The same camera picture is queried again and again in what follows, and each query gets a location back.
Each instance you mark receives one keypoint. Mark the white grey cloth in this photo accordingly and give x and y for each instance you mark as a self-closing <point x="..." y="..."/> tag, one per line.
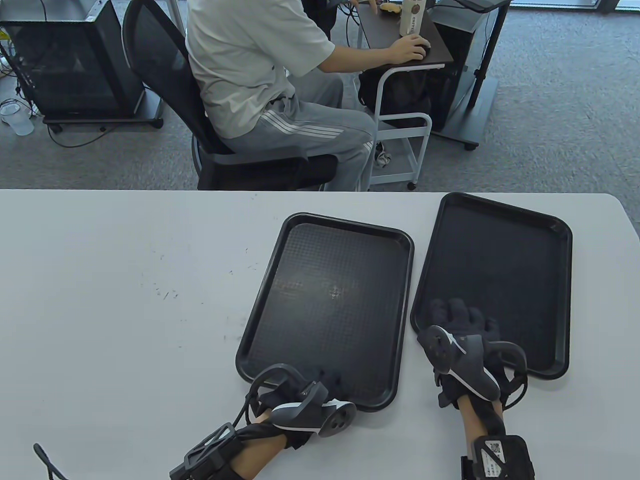
<point x="383" y="157"/>

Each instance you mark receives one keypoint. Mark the grey wheeled stand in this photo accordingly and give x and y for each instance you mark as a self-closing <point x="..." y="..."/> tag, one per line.
<point x="145" y="110"/>

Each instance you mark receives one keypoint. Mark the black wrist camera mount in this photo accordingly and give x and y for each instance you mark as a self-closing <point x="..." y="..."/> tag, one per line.
<point x="502" y="457"/>
<point x="205" y="450"/>

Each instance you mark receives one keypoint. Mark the white drink bottle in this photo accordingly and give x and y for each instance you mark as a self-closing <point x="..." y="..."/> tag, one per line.
<point x="411" y="22"/>

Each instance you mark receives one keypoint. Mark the black support pole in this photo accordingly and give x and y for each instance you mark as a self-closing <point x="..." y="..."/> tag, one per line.
<point x="487" y="55"/>

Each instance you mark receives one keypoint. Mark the grey wheeled base plate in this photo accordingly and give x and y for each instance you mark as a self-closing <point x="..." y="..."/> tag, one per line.
<point x="480" y="120"/>

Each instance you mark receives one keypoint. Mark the grey hand tracker controller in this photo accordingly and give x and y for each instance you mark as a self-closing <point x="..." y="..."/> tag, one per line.
<point x="310" y="415"/>
<point x="470" y="365"/>

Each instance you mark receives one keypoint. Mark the black computer tower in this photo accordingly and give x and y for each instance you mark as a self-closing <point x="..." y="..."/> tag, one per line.
<point x="452" y="90"/>

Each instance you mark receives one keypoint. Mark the yellow snack item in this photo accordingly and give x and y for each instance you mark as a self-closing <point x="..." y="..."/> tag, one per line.
<point x="390" y="8"/>

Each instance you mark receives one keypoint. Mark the person's right hand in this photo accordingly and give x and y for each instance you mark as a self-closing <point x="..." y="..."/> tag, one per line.
<point x="457" y="317"/>

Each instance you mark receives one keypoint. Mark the black chrome base office chair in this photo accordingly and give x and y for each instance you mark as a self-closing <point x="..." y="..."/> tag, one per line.
<point x="317" y="15"/>

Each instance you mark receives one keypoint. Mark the black backpack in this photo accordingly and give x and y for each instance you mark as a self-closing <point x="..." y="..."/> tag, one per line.
<point x="400" y="95"/>

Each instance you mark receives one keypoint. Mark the black computer mouse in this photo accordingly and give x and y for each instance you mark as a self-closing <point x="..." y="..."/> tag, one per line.
<point x="428" y="48"/>

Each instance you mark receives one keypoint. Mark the person's left hand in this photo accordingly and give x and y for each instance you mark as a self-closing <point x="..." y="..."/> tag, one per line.
<point x="332" y="386"/>

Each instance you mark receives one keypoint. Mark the black mesh office chair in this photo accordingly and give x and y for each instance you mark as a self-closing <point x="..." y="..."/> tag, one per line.
<point x="160" y="65"/>

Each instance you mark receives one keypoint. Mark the clear plastic cup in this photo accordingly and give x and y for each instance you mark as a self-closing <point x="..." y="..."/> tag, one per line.
<point x="17" y="122"/>

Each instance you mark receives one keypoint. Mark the brown top white side table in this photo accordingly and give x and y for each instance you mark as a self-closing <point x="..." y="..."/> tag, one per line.
<point x="380" y="25"/>

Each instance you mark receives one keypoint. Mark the person's right forearm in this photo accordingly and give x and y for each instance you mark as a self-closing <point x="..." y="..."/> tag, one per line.
<point x="475" y="420"/>

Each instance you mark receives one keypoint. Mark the black computer case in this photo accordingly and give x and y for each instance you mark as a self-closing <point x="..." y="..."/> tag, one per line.
<point x="65" y="65"/>

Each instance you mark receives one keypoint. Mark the person's left forearm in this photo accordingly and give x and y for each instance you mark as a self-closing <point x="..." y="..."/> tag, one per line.
<point x="260" y="450"/>

